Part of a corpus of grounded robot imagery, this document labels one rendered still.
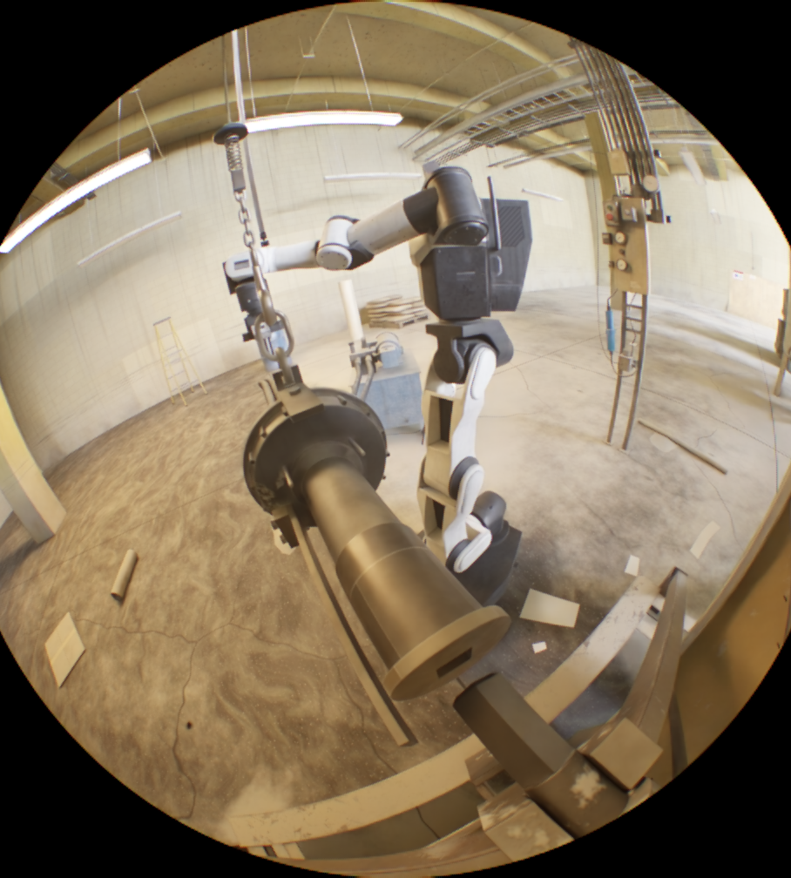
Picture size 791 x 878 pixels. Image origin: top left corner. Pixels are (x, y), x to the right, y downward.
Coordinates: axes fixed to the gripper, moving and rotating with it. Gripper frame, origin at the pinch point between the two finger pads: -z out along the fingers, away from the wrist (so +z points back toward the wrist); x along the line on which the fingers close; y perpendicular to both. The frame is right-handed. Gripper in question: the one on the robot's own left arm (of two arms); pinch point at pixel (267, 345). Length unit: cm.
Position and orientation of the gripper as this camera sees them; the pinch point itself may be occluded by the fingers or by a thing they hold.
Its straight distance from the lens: 85.6
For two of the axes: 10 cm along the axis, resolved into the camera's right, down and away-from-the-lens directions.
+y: 4.7, 3.8, -8.0
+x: -8.6, 3.8, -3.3
